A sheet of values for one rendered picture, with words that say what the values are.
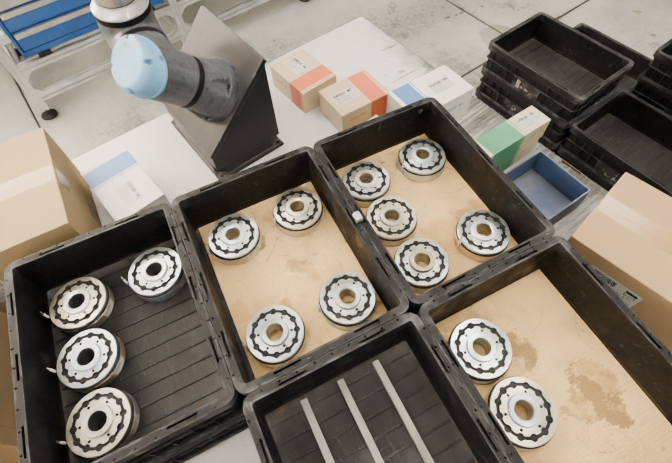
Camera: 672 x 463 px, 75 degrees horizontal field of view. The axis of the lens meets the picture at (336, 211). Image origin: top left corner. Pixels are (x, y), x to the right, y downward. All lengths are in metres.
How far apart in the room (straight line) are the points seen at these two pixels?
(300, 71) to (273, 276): 0.67
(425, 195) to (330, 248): 0.24
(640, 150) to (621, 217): 0.90
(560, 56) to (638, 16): 1.42
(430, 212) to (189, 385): 0.56
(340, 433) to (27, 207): 0.75
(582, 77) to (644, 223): 0.98
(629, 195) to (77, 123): 2.43
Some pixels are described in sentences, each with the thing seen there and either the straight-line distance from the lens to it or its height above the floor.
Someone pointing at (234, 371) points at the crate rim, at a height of 0.93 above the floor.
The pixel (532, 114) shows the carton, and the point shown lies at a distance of 1.20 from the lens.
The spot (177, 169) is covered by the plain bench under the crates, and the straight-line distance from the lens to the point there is 1.26.
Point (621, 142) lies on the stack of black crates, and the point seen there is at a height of 0.38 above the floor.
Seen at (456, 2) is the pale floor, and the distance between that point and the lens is 3.13.
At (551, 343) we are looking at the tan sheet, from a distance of 0.88.
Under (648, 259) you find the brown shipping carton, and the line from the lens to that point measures 1.00.
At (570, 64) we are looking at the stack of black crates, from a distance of 1.96.
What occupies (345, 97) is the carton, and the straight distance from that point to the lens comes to 1.24.
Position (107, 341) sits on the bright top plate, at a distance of 0.89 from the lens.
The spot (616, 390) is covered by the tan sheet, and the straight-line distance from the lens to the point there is 0.90.
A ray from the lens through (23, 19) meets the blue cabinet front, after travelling 2.57.
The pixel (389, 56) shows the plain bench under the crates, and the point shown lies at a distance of 1.49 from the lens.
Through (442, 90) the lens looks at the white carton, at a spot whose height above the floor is 0.79.
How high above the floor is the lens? 1.61
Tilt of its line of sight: 57 degrees down
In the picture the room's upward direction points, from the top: 4 degrees counter-clockwise
